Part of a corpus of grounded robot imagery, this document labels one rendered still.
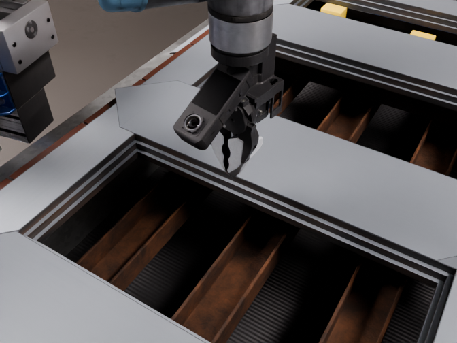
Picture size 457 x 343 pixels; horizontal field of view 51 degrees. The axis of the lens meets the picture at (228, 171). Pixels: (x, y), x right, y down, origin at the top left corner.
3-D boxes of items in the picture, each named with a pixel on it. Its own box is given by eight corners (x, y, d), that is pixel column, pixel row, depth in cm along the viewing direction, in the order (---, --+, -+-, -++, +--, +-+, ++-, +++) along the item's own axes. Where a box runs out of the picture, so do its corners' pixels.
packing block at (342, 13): (345, 20, 136) (347, 6, 133) (339, 26, 133) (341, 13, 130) (326, 14, 138) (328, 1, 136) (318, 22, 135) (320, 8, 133)
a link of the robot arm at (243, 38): (244, 30, 52) (190, 7, 56) (243, 67, 55) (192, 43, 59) (286, 7, 56) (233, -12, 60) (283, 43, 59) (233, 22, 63)
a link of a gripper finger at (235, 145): (267, 168, 74) (271, 120, 67) (242, 189, 70) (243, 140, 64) (251, 159, 75) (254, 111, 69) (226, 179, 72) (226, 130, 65)
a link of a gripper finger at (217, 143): (251, 159, 75) (254, 111, 69) (226, 179, 72) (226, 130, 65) (236, 150, 77) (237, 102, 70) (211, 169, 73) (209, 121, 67)
